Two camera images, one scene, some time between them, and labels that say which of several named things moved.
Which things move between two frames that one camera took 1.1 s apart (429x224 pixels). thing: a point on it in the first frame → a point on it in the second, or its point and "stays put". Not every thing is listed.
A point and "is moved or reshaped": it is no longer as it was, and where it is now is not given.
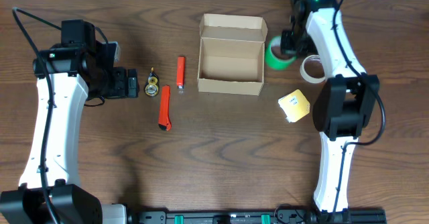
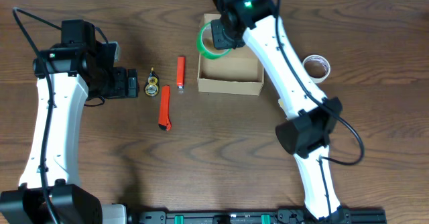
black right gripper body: x=288 y=43 → x=222 y=37
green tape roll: x=275 y=63 is moved or reshaped
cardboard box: x=231 y=54 stays put
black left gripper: x=124 y=83 stays put
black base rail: x=357 y=216 stays put
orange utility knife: x=165 y=117 stays put
